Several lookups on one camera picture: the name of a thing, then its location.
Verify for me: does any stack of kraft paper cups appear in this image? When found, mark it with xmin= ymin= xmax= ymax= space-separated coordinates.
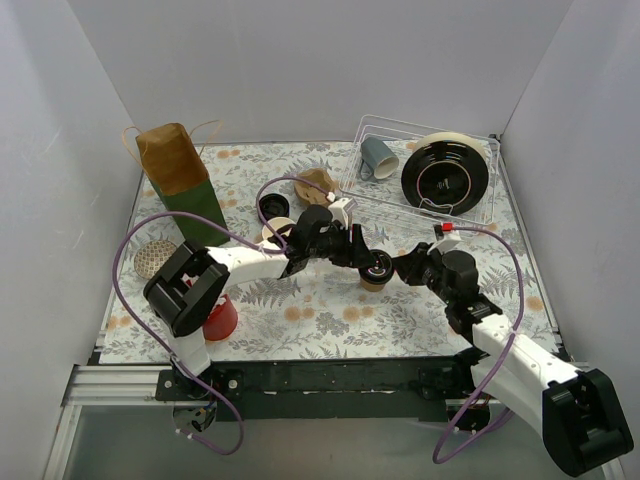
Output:
xmin=261 ymin=217 xmax=295 ymax=248

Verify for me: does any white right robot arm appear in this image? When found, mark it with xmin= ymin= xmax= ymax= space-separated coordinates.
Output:
xmin=393 ymin=243 xmax=634 ymax=477

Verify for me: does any white wire dish rack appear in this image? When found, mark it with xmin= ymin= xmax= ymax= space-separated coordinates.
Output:
xmin=339 ymin=115 xmax=500 ymax=227

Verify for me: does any red cup with napkins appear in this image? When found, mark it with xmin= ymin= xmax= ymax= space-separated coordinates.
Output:
xmin=203 ymin=294 xmax=238 ymax=341

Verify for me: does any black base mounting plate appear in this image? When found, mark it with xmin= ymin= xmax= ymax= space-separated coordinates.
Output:
xmin=154 ymin=357 xmax=501 ymax=424

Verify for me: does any brown cardboard cup carrier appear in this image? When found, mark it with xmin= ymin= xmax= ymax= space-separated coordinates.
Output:
xmin=294 ymin=168 xmax=336 ymax=207

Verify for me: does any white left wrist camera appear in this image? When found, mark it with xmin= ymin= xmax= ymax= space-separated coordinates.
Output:
xmin=328 ymin=197 xmax=357 ymax=228

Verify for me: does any floral table mat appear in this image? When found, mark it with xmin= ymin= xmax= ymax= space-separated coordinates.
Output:
xmin=100 ymin=142 xmax=559 ymax=364

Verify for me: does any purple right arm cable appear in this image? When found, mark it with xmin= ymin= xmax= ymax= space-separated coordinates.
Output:
xmin=431 ymin=224 xmax=529 ymax=465

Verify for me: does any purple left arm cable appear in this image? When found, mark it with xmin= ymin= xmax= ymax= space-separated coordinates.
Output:
xmin=111 ymin=175 xmax=336 ymax=456

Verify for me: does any grey ceramic mug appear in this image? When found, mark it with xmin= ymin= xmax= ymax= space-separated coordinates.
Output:
xmin=359 ymin=137 xmax=400 ymax=181

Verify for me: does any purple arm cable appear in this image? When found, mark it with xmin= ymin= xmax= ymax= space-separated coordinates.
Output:
xmin=111 ymin=175 xmax=336 ymax=456
xmin=431 ymin=224 xmax=529 ymax=465

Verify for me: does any small patterned bowl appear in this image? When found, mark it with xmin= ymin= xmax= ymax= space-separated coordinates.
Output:
xmin=133 ymin=240 xmax=177 ymax=280

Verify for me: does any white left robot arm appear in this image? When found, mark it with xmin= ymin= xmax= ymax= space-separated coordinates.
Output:
xmin=143 ymin=205 xmax=376 ymax=400

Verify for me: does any brown and green paper bag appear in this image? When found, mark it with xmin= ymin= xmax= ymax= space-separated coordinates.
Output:
xmin=122 ymin=123 xmax=230 ymax=246

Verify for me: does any aluminium frame rail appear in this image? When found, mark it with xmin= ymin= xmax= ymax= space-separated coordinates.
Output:
xmin=43 ymin=365 xmax=164 ymax=479

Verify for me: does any black plate with cream rim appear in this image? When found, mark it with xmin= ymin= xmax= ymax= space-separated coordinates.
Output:
xmin=401 ymin=131 xmax=489 ymax=216

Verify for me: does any black plastic cup lid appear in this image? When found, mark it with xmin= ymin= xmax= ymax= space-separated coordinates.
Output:
xmin=358 ymin=249 xmax=395 ymax=278

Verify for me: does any single kraft paper cup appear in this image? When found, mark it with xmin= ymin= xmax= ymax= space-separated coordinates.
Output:
xmin=360 ymin=274 xmax=391 ymax=292

